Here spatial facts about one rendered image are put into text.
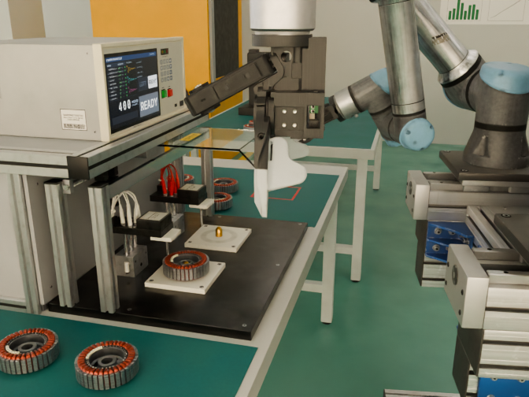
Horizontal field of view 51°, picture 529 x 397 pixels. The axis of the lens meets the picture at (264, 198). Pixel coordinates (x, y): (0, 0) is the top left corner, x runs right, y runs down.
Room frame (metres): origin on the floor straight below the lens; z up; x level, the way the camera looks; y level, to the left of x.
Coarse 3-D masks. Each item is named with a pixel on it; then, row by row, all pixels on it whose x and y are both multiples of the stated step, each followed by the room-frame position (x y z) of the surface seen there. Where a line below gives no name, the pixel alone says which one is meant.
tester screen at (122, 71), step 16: (112, 64) 1.20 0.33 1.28; (128, 64) 1.27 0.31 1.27; (144, 64) 1.35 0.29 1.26; (112, 80) 1.20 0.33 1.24; (128, 80) 1.27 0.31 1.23; (112, 96) 1.19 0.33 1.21; (128, 96) 1.26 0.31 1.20; (112, 112) 1.19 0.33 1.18; (128, 112) 1.26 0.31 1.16; (112, 128) 1.18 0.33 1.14
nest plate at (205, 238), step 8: (208, 224) 1.53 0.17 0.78; (200, 232) 1.47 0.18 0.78; (208, 232) 1.47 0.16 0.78; (224, 232) 1.47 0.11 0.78; (232, 232) 1.47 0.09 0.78; (240, 232) 1.47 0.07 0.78; (248, 232) 1.47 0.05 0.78; (192, 240) 1.41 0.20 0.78; (200, 240) 1.41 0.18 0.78; (208, 240) 1.41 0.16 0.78; (216, 240) 1.41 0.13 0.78; (224, 240) 1.41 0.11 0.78; (232, 240) 1.41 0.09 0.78; (240, 240) 1.41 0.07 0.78; (200, 248) 1.38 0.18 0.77; (208, 248) 1.38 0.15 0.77; (216, 248) 1.37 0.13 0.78; (224, 248) 1.36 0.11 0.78; (232, 248) 1.36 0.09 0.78
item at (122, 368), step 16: (80, 352) 0.87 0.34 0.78; (96, 352) 0.88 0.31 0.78; (112, 352) 0.89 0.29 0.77; (128, 352) 0.87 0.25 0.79; (80, 368) 0.82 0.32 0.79; (96, 368) 0.82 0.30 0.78; (112, 368) 0.83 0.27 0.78; (128, 368) 0.83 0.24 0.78; (96, 384) 0.80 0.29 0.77; (112, 384) 0.81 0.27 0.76
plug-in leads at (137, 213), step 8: (128, 200) 1.27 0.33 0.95; (136, 200) 1.26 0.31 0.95; (112, 208) 1.24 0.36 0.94; (120, 208) 1.23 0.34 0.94; (128, 208) 1.22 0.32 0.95; (136, 208) 1.24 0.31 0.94; (112, 216) 1.24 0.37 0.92; (120, 216) 1.23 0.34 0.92; (128, 216) 1.21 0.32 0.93; (136, 216) 1.24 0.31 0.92; (112, 224) 1.23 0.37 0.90; (128, 224) 1.22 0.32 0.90
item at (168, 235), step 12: (144, 216) 1.23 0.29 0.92; (156, 216) 1.23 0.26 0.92; (168, 216) 1.24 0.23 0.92; (120, 228) 1.22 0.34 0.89; (132, 228) 1.21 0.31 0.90; (144, 228) 1.20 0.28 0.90; (156, 228) 1.20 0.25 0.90; (168, 228) 1.23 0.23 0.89; (132, 240) 1.27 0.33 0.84; (168, 240) 1.19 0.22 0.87
